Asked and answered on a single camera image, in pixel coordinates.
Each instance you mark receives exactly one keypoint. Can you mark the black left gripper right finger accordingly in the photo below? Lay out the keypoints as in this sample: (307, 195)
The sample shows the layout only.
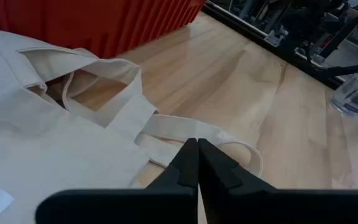
(244, 205)

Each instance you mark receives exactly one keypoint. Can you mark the red plastic bin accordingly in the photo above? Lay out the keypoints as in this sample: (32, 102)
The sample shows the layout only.
(89, 21)

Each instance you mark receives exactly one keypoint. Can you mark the clear plastic spray bottle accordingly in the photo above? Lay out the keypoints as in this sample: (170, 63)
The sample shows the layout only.
(356, 96)

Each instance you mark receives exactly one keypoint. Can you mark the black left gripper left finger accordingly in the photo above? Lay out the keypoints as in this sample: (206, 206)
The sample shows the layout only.
(166, 205)

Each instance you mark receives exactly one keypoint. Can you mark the black aluminium table frame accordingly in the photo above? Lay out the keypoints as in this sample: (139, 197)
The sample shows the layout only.
(244, 23)

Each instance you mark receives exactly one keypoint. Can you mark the cream canvas tote bag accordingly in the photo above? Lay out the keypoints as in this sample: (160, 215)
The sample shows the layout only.
(42, 140)

